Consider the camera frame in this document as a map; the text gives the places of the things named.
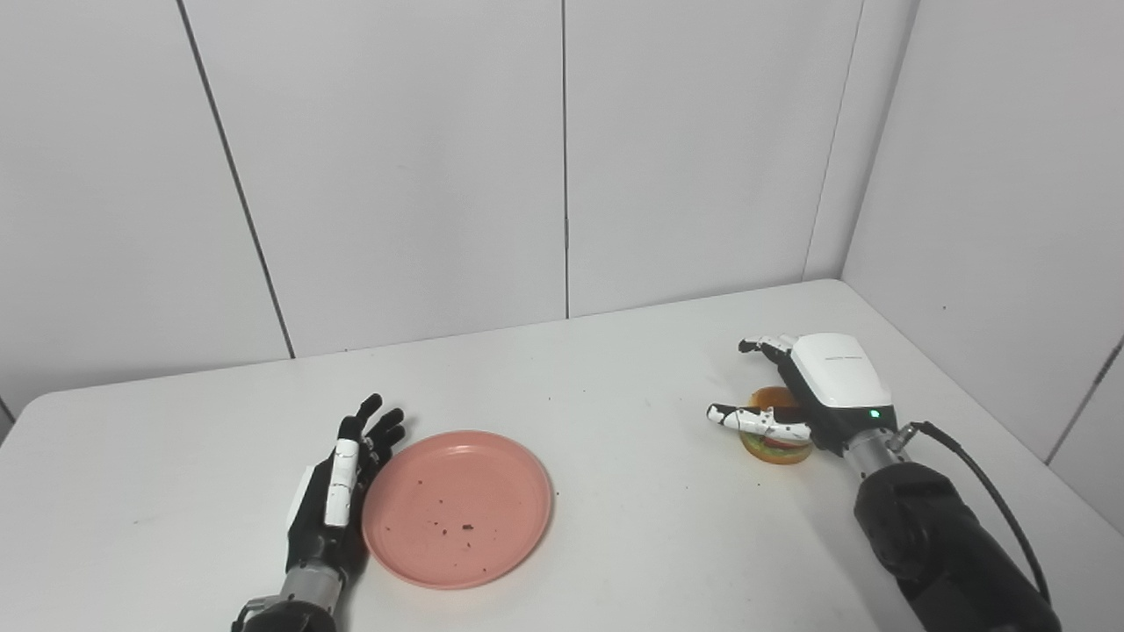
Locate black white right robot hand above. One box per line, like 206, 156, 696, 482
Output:
706, 332, 899, 457

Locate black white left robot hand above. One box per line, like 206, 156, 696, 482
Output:
285, 393, 407, 582

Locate toy hamburger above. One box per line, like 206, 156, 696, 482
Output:
739, 385, 815, 466

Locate pink round plate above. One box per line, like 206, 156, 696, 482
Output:
361, 429, 554, 591

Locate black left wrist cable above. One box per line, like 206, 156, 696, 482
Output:
231, 595, 280, 632

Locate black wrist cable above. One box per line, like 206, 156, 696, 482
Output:
889, 420, 1053, 608
231, 595, 280, 632

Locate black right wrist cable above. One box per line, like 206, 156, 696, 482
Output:
889, 420, 1053, 608

